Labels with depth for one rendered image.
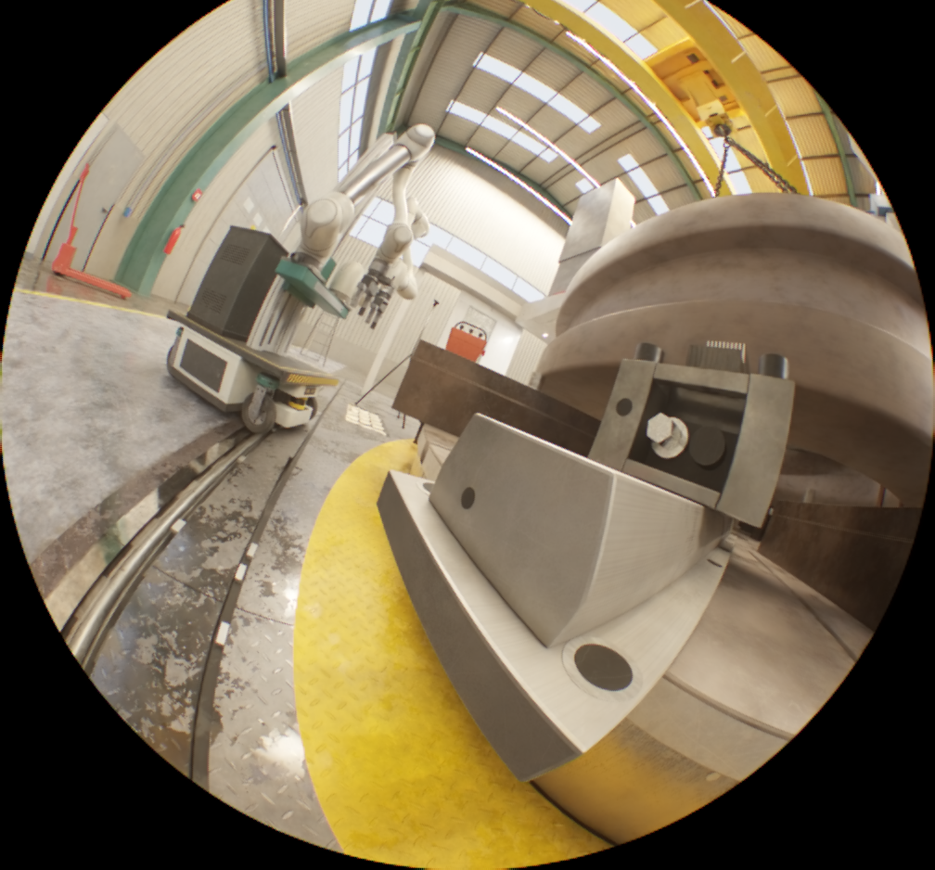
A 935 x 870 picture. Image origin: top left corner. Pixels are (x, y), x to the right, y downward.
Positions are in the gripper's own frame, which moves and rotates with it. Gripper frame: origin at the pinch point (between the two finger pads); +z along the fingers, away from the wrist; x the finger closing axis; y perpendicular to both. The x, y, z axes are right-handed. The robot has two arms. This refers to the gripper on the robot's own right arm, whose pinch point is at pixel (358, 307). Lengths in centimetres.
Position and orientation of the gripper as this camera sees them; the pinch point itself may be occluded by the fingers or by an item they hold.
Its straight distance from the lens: 125.0
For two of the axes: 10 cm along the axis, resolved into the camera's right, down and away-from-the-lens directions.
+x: 1.4, 0.4, -9.9
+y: -9.1, -3.9, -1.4
